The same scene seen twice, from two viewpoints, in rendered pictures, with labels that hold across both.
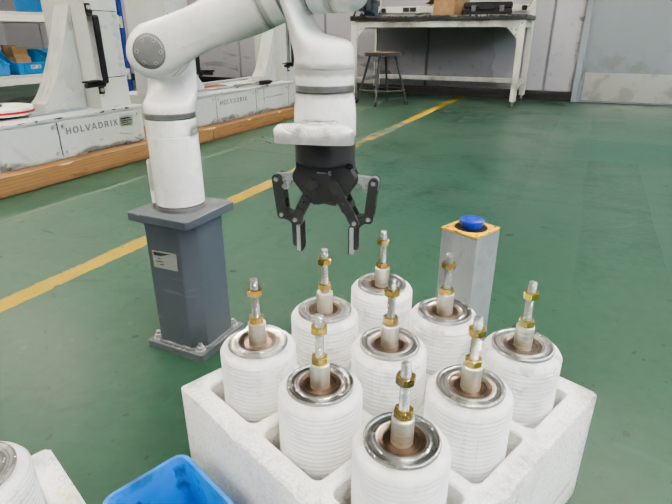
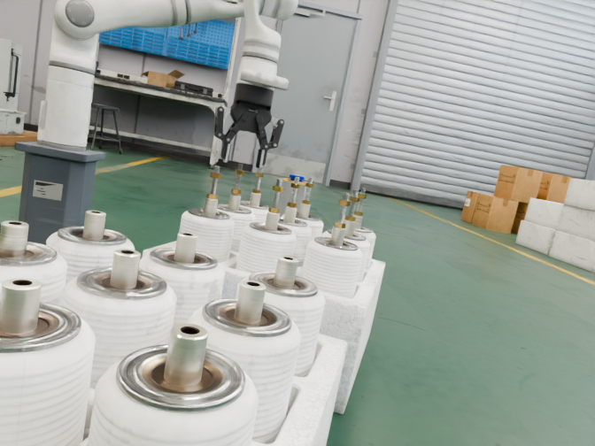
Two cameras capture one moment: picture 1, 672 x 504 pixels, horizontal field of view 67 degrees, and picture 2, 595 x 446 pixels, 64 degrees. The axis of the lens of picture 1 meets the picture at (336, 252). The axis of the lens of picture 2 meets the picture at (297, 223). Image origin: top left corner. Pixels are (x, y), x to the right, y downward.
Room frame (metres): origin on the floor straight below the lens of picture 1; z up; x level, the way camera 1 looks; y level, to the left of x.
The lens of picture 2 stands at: (-0.24, 0.43, 0.40)
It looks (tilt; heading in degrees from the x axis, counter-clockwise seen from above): 9 degrees down; 327
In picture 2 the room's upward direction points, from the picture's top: 11 degrees clockwise
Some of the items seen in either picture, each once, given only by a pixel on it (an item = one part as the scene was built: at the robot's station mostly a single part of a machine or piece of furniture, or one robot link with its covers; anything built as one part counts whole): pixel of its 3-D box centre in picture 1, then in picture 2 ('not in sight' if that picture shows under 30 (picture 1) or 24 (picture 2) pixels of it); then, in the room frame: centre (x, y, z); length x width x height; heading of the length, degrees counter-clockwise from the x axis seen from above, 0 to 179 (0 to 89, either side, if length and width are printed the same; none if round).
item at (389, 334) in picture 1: (389, 334); (289, 215); (0.55, -0.07, 0.26); 0.02 x 0.02 x 0.03
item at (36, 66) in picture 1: (18, 61); not in sight; (5.25, 3.06, 0.36); 0.50 x 0.38 x 0.21; 66
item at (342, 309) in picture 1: (324, 309); (233, 209); (0.64, 0.02, 0.25); 0.08 x 0.08 x 0.01
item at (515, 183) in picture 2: not in sight; (517, 184); (2.44, -3.62, 0.45); 0.30 x 0.24 x 0.30; 156
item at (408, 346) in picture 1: (389, 343); (289, 222); (0.55, -0.07, 0.25); 0.08 x 0.08 x 0.01
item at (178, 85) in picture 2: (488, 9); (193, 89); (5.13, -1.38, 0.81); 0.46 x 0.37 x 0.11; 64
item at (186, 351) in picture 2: not in sight; (185, 356); (0.01, 0.33, 0.26); 0.02 x 0.02 x 0.03
